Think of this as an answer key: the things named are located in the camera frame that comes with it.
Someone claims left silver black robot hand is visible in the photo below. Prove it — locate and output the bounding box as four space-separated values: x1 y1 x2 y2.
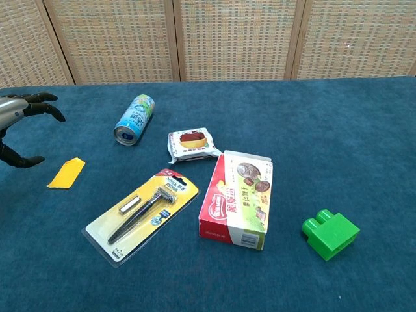
0 92 67 168

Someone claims blue green drink can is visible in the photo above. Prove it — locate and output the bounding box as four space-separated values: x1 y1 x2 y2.
113 94 156 147

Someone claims yellow razor blister pack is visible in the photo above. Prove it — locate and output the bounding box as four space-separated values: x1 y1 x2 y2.
81 168 201 268

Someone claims white wrapped pastry packet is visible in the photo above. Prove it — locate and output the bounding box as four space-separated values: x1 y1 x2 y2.
167 127 222 164

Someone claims woven bamboo folding screen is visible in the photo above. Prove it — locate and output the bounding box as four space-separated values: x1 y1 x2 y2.
0 0 416 89

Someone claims red white biscuit box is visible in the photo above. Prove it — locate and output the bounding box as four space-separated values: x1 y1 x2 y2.
198 149 274 251

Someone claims blue carpet table mat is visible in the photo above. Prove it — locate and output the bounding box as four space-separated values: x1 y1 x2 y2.
0 76 416 312

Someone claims green toy building brick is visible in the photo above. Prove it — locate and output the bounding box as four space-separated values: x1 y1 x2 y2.
301 209 361 262

